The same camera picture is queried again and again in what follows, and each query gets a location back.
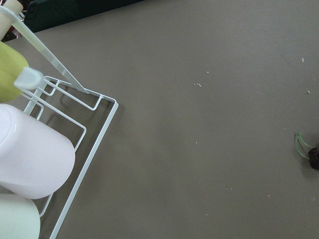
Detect dark cherries pair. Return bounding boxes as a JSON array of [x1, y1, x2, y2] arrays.
[[295, 132, 319, 170]]

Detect pink plastic cup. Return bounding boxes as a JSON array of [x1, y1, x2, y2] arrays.
[[0, 104, 75, 199]]

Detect yellow plastic cup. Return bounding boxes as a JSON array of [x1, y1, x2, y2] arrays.
[[0, 42, 29, 103]]

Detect white mint plastic cup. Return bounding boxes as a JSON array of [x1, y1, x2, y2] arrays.
[[0, 194, 40, 239]]

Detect white wire cup rack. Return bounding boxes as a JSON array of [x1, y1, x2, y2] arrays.
[[0, 0, 119, 239]]

